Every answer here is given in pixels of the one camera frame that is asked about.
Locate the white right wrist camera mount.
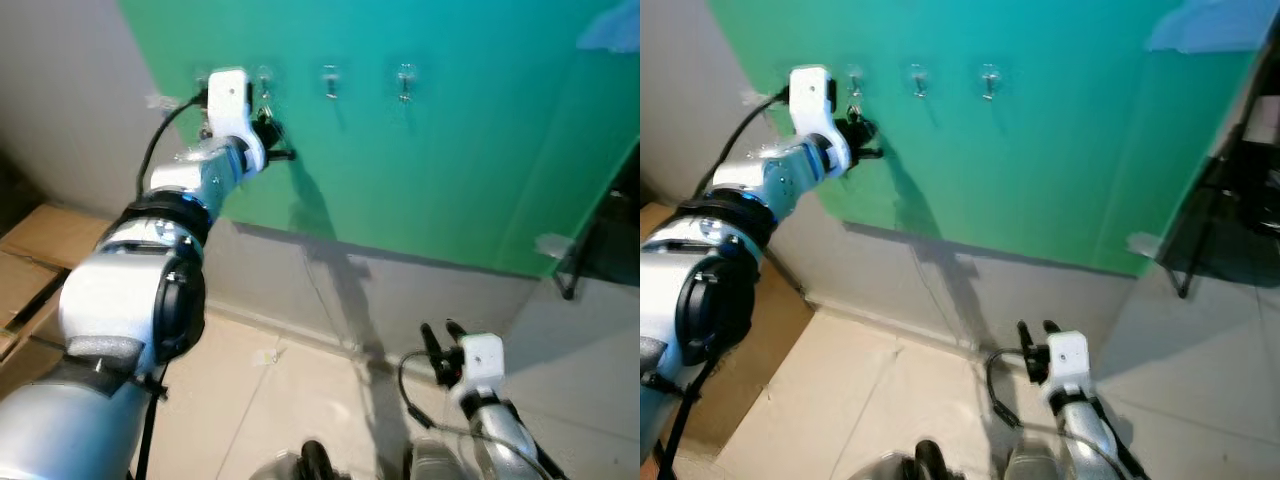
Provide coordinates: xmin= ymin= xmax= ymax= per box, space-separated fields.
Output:
xmin=1045 ymin=331 xmax=1091 ymax=399
xmin=458 ymin=334 xmax=506 ymax=401

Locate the black metal chair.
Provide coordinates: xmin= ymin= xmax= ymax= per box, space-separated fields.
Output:
xmin=1160 ymin=95 xmax=1280 ymax=299
xmin=555 ymin=140 xmax=641 ymax=301

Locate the pale blue tape patch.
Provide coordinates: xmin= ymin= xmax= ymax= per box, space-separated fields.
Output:
xmin=1145 ymin=0 xmax=1276 ymax=53
xmin=577 ymin=5 xmax=641 ymax=53

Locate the grey cushion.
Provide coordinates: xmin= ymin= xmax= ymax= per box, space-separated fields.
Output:
xmin=1238 ymin=70 xmax=1280 ymax=151

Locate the robot right leg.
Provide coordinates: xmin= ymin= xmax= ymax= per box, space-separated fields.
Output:
xmin=1005 ymin=440 xmax=1066 ymax=480
xmin=403 ymin=440 xmax=466 ymax=480

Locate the brown cardboard box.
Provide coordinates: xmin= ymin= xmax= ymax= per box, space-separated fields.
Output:
xmin=640 ymin=203 xmax=816 ymax=461
xmin=0 ymin=205 xmax=121 ymax=401

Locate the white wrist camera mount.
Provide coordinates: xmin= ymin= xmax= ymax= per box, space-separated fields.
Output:
xmin=788 ymin=66 xmax=851 ymax=171
xmin=458 ymin=334 xmax=506 ymax=401
xmin=1045 ymin=331 xmax=1091 ymax=399
xmin=205 ymin=68 xmax=266 ymax=173

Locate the green wall board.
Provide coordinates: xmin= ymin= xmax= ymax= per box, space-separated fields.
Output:
xmin=705 ymin=0 xmax=1280 ymax=277
xmin=118 ymin=0 xmax=641 ymax=279

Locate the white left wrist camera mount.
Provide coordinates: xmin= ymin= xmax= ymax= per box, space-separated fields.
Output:
xmin=205 ymin=68 xmax=266 ymax=173
xmin=788 ymin=66 xmax=851 ymax=171

